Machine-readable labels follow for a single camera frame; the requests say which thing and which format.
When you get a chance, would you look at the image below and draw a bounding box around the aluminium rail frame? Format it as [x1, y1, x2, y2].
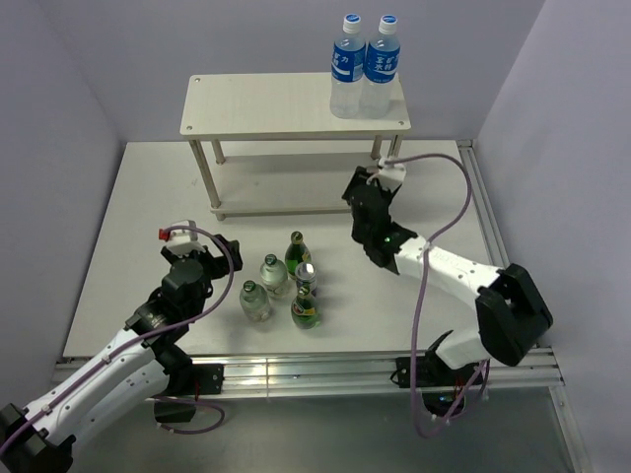
[52, 142, 592, 472]

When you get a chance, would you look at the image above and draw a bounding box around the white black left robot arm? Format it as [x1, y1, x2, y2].
[1, 226, 243, 472]

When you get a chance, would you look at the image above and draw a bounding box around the clear glass bottle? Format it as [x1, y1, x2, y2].
[240, 280, 271, 322]
[259, 253, 289, 298]

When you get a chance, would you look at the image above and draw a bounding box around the blue label water bottle right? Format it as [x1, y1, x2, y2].
[360, 15, 400, 118]

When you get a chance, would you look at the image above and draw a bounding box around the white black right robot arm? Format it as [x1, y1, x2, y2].
[342, 165, 553, 384]

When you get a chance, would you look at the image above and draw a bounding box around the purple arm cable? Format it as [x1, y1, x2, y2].
[379, 153, 492, 439]
[0, 224, 236, 454]

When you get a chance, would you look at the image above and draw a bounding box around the blue label water bottle left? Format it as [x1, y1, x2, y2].
[329, 14, 366, 119]

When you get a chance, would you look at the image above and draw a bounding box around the white two-tier shelf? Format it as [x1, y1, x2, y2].
[180, 72, 411, 220]

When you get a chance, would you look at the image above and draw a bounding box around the green glass bottle front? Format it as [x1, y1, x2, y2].
[291, 284, 320, 329]

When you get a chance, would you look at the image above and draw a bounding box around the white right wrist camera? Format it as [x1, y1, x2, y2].
[370, 158, 406, 191]

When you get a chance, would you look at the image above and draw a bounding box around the clear glass bottle front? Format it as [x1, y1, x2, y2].
[240, 280, 271, 322]

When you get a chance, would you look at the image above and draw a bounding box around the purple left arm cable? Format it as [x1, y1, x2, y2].
[0, 224, 236, 454]

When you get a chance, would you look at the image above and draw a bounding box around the blue silver drink can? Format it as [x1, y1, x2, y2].
[295, 261, 317, 296]

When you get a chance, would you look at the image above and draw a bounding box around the clear glass bottle rear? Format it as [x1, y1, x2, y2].
[259, 253, 289, 298]

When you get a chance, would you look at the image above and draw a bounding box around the green glass bottle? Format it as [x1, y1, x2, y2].
[285, 231, 312, 274]
[291, 284, 320, 329]

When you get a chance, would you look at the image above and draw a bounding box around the green glass bottle rear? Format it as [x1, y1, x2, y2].
[285, 231, 312, 274]

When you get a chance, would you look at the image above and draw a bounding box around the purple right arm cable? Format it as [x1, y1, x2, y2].
[379, 153, 492, 439]

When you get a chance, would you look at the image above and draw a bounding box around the blue label water bottle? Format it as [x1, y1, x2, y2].
[360, 15, 400, 118]
[329, 14, 366, 119]

